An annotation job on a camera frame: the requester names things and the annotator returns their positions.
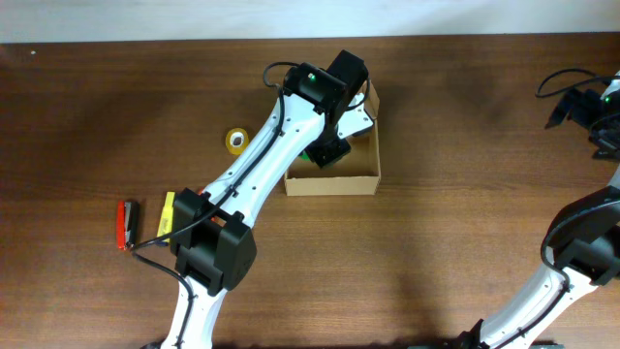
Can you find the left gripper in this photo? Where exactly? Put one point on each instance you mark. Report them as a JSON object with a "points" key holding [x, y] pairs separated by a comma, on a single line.
{"points": [[328, 155]]}

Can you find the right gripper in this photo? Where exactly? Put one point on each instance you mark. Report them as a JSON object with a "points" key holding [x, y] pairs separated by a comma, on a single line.
{"points": [[578, 113]]}

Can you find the brown cardboard box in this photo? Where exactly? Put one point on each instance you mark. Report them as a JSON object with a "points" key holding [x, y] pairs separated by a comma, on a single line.
{"points": [[358, 173]]}

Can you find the green tape roll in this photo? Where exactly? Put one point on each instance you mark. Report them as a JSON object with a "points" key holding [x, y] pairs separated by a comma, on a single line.
{"points": [[305, 156]]}

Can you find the small yellow tape roll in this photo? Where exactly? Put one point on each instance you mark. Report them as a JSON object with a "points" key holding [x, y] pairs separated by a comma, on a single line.
{"points": [[237, 140]]}

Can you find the yellow highlighter marker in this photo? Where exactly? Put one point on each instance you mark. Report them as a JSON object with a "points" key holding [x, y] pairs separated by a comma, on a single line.
{"points": [[166, 217]]}

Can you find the red black stapler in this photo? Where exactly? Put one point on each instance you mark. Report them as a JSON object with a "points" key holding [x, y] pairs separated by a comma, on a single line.
{"points": [[127, 220]]}

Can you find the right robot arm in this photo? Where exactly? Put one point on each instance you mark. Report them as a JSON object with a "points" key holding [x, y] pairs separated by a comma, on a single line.
{"points": [[580, 250]]}

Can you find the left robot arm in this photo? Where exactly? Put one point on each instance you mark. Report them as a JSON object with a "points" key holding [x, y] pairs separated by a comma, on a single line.
{"points": [[211, 235]]}

